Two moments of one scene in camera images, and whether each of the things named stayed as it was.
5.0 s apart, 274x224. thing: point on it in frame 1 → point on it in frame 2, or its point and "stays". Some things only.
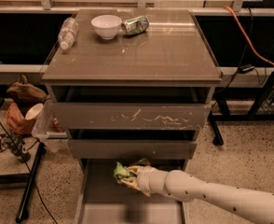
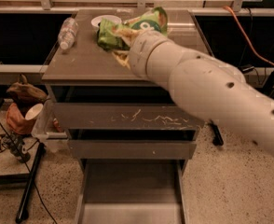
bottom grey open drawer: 102,200 stays
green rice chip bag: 121,172 → 155,21
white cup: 34,111 stays
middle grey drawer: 130,149 stays
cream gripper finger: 136,169 → 128,34
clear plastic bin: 45,129 stays
